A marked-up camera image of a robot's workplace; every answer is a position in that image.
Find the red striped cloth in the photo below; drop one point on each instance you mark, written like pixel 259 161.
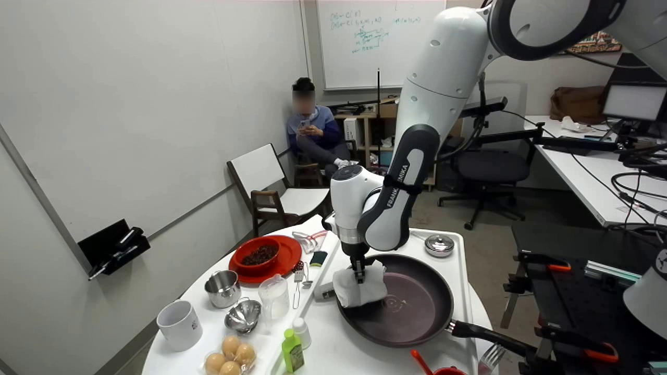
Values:
pixel 311 234

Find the small steel pot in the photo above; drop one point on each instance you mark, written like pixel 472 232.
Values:
pixel 224 289

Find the clear plastic cup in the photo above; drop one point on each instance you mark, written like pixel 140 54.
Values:
pixel 274 297

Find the bread rolls on plate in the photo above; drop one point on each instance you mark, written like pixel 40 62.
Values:
pixel 235 358

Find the small steel bowl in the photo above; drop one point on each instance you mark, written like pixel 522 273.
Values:
pixel 245 317

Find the black frying pan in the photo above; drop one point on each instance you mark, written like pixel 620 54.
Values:
pixel 418 308

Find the white folding chair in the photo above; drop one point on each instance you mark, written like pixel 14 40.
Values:
pixel 267 191

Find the white tea towel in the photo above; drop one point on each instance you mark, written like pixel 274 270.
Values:
pixel 351 292

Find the orange handled clamp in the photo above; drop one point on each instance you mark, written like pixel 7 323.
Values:
pixel 591 348

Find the white mug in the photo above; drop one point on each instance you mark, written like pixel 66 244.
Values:
pixel 180 326

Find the wooden shelf unit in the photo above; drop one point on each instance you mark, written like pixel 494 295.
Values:
pixel 372 134

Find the silver fork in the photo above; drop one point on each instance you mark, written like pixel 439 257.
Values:
pixel 491 360

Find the black office chair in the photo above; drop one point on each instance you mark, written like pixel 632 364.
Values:
pixel 487 167

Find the seated person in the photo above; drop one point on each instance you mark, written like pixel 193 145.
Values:
pixel 313 132

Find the white desk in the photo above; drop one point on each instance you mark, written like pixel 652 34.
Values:
pixel 591 176

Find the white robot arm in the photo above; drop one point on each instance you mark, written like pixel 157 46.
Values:
pixel 372 212

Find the computer monitor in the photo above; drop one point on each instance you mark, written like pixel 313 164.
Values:
pixel 637 93

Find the red plate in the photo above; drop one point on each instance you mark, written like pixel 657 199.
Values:
pixel 284 263

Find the red bowl with food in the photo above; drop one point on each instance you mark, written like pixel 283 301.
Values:
pixel 255 256

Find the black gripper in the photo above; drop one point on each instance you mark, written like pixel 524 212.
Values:
pixel 356 252

